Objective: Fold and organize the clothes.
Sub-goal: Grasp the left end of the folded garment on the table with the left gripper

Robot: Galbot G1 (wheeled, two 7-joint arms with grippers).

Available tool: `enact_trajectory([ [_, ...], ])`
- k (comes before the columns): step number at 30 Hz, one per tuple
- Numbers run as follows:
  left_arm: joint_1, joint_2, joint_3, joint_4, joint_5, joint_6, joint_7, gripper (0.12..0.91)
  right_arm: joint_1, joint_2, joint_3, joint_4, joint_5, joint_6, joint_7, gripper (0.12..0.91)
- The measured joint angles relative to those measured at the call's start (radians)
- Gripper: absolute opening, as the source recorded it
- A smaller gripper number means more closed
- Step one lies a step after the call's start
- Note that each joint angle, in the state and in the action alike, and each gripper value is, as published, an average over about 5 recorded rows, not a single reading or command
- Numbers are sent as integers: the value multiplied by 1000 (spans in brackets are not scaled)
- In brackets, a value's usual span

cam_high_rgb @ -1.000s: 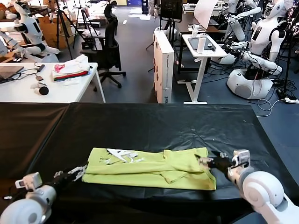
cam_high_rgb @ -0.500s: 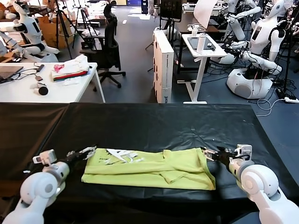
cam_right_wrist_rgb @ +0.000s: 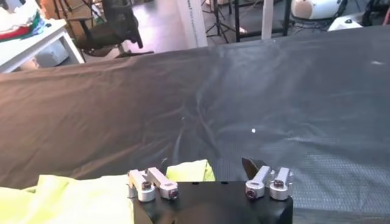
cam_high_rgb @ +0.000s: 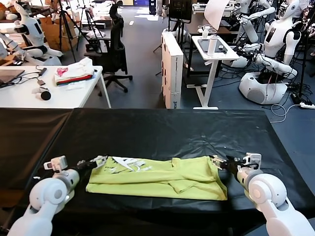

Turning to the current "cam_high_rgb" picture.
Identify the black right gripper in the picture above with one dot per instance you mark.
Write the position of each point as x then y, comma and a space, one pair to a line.
232, 167

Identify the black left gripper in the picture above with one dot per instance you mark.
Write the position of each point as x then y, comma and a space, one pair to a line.
86, 167

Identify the yellow-green printed t-shirt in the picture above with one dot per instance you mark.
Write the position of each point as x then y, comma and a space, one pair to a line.
152, 179

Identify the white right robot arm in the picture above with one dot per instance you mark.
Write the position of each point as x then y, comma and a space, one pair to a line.
265, 194

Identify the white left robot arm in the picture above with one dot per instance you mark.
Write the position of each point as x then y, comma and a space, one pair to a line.
49, 194

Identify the white robot with long arm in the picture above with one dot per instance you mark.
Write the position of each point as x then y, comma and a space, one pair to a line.
251, 29

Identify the stack of folded clothes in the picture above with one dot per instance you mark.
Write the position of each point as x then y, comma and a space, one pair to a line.
73, 72

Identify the wide black tablecloth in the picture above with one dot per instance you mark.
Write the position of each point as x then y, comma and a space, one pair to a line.
172, 132

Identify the narrow black tablecloth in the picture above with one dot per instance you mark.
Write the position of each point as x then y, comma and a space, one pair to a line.
29, 142

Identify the white plastic packet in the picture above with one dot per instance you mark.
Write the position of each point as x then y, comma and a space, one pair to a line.
75, 86

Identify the white and black round controller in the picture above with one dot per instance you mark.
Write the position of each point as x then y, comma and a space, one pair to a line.
45, 95

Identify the large white desk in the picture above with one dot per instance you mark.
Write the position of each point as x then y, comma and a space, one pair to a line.
19, 98

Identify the white power strip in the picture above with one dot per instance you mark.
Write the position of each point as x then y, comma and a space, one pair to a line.
307, 105

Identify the black usb hub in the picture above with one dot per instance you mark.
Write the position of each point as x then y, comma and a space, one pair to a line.
43, 71

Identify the small white standing desk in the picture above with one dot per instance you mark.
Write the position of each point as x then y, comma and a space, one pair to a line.
221, 57

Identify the tall white cardboard box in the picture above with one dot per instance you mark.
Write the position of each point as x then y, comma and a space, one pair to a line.
172, 68

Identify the black light stand pole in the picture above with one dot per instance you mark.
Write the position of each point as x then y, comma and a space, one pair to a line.
300, 83

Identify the white tumbler bottle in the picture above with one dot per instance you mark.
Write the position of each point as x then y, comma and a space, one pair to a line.
212, 46

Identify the black office chair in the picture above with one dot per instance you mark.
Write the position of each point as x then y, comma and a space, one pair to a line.
116, 49

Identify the black tablet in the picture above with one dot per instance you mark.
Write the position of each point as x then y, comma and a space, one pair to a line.
203, 45

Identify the grey laptop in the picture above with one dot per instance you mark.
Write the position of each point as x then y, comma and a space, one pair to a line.
9, 75

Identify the brown cardboard box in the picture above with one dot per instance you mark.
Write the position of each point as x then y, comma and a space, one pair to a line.
53, 34

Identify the white robot on round base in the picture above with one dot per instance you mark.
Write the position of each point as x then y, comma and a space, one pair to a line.
275, 37

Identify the white robot with black waist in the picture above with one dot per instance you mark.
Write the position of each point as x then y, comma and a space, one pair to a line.
34, 32

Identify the dark wooden table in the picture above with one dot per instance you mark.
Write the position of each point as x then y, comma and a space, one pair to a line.
197, 22

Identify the white hanging sheet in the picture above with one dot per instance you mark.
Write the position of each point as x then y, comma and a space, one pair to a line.
215, 13

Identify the black monitor on stand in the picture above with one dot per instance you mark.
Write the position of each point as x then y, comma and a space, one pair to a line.
180, 11

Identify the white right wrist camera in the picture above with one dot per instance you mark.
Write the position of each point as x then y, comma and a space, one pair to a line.
253, 159

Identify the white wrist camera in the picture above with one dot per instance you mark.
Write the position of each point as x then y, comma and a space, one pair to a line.
253, 159
57, 163

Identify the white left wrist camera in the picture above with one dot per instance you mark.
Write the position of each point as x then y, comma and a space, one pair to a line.
57, 163

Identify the black camera tripod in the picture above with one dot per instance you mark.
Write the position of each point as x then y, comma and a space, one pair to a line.
64, 19
89, 18

